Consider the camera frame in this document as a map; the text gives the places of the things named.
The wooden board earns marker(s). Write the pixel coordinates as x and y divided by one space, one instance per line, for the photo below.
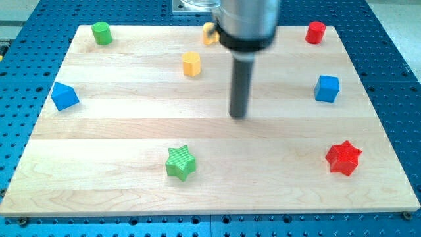
106 155

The red cylinder block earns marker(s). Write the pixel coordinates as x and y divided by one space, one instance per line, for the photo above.
315 32

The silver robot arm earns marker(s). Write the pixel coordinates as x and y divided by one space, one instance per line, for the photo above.
245 27

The red star block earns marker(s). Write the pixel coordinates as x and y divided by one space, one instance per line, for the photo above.
343 158

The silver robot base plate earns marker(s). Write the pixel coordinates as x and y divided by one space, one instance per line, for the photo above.
193 6

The right board clamp screw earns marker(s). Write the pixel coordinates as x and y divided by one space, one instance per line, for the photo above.
406 215

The blue cube block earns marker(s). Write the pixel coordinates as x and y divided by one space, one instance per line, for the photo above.
326 89

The green star block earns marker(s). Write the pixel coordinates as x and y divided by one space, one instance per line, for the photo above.
180 163

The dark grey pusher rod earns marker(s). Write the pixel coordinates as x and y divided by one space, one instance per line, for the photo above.
242 69

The yellow block behind arm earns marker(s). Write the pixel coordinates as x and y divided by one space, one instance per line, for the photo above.
210 35

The yellow hexagon block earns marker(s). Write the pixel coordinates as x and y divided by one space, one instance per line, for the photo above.
191 63

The blue triangle block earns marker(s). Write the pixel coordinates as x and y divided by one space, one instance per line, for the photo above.
63 96

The green cylinder block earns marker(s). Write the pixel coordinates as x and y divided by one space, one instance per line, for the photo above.
101 33

